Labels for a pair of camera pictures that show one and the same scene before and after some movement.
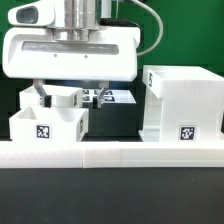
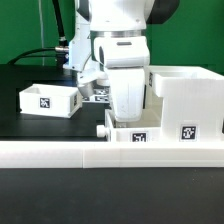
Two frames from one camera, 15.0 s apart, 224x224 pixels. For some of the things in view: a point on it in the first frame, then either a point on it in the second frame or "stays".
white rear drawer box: x=61 y=96 stays
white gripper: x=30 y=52 → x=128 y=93
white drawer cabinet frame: x=184 y=104 stays
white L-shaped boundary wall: x=115 y=154 stays
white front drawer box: x=41 y=124 → x=147 y=130
